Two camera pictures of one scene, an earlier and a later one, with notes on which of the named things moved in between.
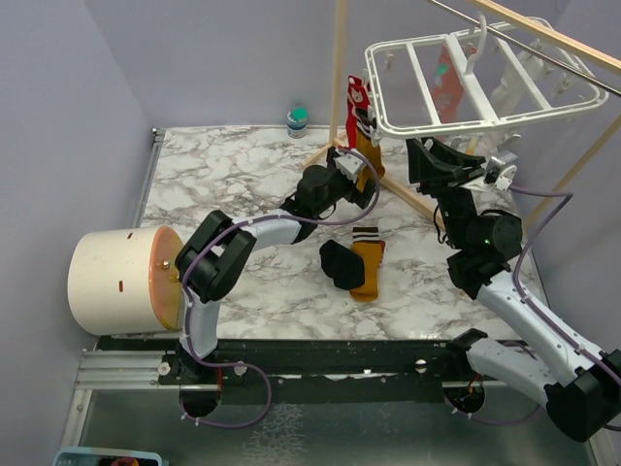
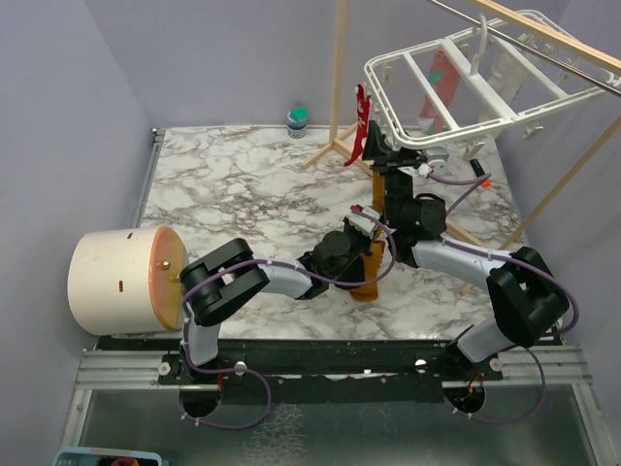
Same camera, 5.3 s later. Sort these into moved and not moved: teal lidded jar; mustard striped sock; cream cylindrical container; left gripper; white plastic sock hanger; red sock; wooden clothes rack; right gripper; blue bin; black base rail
Moved: white plastic sock hanger; left gripper; right gripper; red sock
Not moved: blue bin; teal lidded jar; cream cylindrical container; mustard striped sock; wooden clothes rack; black base rail
